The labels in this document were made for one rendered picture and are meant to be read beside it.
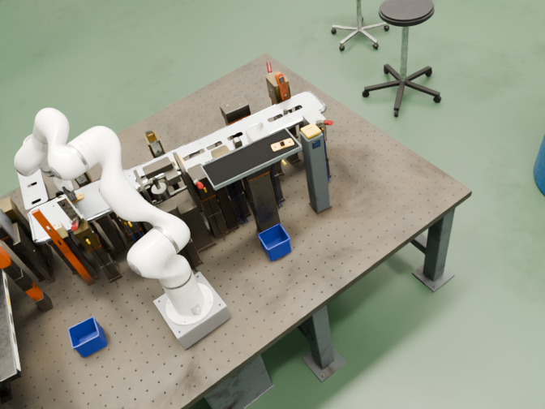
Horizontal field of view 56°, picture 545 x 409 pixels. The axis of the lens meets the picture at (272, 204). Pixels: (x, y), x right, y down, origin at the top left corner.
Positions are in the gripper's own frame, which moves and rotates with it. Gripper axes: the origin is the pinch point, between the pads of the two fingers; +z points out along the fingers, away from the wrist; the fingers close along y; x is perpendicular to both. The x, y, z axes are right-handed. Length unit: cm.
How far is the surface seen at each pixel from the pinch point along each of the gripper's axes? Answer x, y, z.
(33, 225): 18.5, -4.0, 3.1
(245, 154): -68, -36, -13
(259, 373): -38, -73, 81
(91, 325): 14, -45, 28
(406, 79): -231, 77, 93
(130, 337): 2, -55, 33
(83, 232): -0.6, -25.1, -1.1
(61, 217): 7.1, -6.5, 3.1
